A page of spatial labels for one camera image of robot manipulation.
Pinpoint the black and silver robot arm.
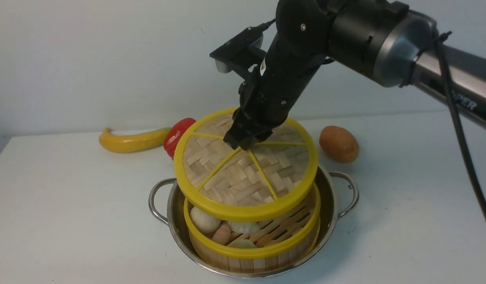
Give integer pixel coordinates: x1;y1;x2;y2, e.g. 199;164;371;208
210;0;486;150

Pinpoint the white crescent dumpling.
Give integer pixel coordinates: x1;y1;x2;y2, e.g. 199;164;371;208
226;221;261;234

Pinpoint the yellow rimmed bamboo steamer basket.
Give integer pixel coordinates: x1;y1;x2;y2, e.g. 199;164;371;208
183;185;321;273

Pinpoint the yellow woven bamboo steamer lid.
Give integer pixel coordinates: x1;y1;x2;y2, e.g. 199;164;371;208
174;108;319;222

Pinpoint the stainless steel pot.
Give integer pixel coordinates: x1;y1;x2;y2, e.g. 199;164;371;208
148;166;359;279

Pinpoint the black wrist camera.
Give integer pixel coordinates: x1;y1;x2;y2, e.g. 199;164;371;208
210;26;266;80

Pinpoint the yellow banana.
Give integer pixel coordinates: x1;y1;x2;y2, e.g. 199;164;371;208
98;127;172;153

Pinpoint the red bell pepper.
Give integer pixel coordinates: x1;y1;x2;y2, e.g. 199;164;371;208
162;118;196;160

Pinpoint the pink dumpling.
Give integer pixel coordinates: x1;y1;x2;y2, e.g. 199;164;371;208
211;223;232;246

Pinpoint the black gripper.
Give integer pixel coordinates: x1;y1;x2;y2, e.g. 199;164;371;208
223;35;326;151

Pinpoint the black cable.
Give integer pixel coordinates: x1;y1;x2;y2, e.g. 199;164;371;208
399;31;486;246

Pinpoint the brown potato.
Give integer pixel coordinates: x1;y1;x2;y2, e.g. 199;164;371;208
319;125;360;163

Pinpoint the light green dumpling at rim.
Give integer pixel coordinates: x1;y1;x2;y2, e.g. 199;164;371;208
228;239;258;249

